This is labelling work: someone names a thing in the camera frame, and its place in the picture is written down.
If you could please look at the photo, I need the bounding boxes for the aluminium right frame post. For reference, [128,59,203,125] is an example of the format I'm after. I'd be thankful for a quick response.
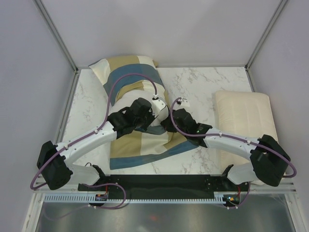
[244,0,290,71]

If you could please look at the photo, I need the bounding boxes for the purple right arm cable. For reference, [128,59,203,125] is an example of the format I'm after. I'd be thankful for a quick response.
[170,98,297,210]

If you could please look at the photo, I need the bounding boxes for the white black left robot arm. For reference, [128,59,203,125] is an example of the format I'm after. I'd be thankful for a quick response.
[37,98,166,190]

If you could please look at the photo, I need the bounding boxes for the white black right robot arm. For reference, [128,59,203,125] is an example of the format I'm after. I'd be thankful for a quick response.
[161,109,292,191]

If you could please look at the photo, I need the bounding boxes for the white slotted cable duct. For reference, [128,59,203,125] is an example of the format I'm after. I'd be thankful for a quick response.
[43,193,226,204]

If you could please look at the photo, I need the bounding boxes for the aluminium extrusion rail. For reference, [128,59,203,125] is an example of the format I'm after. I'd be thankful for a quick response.
[34,179,296,194]

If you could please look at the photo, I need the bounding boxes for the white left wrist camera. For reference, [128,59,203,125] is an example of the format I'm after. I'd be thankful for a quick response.
[151,95,169,121]

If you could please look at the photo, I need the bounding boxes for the white pillow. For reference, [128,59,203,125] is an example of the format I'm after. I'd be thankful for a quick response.
[109,90,169,128]

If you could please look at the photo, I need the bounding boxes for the aluminium frame post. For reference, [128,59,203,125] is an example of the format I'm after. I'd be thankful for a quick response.
[33,0,80,74]
[244,0,290,71]

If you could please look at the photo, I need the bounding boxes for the aluminium left frame post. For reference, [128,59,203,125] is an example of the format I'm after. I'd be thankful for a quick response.
[33,0,80,74]

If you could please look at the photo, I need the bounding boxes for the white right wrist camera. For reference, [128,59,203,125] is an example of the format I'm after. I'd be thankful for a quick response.
[176,97,190,109]

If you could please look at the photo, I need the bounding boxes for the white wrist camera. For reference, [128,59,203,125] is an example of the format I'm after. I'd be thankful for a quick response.
[176,97,190,109]
[151,95,169,121]

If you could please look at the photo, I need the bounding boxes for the blue beige checkered pillowcase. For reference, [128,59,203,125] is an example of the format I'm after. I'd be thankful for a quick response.
[89,55,197,170]

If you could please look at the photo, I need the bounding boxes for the cream pillow with bear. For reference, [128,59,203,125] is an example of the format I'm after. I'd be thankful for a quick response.
[212,90,287,186]

